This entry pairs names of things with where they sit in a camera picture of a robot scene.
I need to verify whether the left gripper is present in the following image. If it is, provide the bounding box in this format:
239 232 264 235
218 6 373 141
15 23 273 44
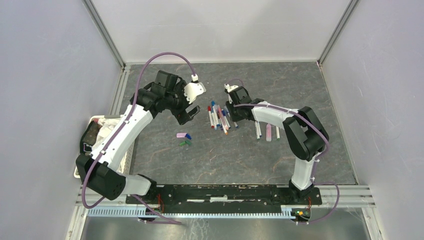
165 80 201 125

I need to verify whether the pink highlighter cap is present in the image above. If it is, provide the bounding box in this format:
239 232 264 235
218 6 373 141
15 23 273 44
176 132 187 139

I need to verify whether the dark blue capped marker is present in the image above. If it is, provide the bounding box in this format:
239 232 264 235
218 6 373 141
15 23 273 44
254 121 262 141

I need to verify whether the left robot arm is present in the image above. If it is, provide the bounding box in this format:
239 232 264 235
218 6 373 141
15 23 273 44
75 70 206 204

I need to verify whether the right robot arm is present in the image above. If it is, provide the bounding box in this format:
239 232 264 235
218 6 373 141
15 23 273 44
224 84 329 204

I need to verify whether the blue marker right side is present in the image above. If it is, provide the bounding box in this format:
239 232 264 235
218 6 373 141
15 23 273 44
224 106 239 129

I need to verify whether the orange tipped marker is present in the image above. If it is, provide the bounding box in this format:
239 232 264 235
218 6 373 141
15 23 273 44
217 105 229 135

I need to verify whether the crumpled white cloth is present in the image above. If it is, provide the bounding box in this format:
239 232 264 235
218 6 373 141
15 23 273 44
92 117 121 150

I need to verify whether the white plastic basket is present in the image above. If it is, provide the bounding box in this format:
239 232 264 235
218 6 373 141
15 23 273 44
83 114 135 174

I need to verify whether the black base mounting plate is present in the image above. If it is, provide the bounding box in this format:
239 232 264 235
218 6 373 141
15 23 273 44
125 184 323 214

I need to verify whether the black box in basket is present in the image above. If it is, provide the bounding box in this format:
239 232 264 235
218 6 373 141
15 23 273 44
79 120 100 155

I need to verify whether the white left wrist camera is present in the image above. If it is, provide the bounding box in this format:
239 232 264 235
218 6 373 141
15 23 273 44
183 82 207 104

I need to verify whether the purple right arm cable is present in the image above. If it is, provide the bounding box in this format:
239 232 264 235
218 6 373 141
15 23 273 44
226 78 340 224

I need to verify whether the slotted cable duct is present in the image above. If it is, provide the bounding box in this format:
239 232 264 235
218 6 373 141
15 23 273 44
86 206 311 220

